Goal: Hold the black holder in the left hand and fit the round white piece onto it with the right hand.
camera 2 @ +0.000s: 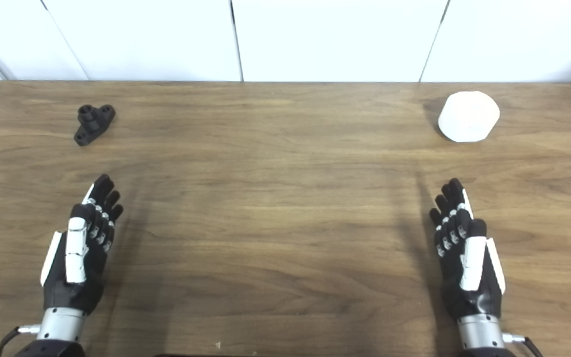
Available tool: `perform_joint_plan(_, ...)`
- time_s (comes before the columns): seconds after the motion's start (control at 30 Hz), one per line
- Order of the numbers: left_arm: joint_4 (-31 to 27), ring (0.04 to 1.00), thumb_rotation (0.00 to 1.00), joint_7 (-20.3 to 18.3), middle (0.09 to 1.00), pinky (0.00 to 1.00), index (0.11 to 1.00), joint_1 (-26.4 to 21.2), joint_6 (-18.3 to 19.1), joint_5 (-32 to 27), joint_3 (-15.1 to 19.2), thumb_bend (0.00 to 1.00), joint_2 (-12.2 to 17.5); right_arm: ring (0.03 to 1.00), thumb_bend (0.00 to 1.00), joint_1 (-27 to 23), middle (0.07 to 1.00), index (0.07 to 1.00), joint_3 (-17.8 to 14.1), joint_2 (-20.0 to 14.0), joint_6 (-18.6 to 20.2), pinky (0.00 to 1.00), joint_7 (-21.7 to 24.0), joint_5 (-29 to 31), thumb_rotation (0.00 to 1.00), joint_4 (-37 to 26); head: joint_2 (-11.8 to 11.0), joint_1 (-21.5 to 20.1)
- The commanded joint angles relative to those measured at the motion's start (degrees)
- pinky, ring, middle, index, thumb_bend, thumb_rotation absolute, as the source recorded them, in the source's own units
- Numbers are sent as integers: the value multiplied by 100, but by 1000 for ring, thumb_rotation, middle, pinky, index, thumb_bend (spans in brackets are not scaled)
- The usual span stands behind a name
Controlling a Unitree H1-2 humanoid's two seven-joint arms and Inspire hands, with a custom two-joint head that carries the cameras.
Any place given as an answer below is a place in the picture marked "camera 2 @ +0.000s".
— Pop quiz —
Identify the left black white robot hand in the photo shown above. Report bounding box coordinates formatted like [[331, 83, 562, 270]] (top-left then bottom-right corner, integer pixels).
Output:
[[40, 174, 124, 316]]

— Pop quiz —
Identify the round white plastic piece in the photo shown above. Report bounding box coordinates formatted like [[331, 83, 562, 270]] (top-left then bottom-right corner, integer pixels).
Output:
[[438, 91, 501, 143]]

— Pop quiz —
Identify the black flanged holder part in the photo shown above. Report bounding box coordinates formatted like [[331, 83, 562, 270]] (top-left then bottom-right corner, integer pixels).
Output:
[[73, 104, 116, 147]]

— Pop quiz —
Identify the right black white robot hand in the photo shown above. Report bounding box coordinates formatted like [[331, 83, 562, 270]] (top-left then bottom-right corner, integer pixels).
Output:
[[429, 178, 507, 322]]

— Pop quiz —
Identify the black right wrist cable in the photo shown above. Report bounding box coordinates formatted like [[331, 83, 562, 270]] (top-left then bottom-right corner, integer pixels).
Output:
[[503, 333, 544, 357]]

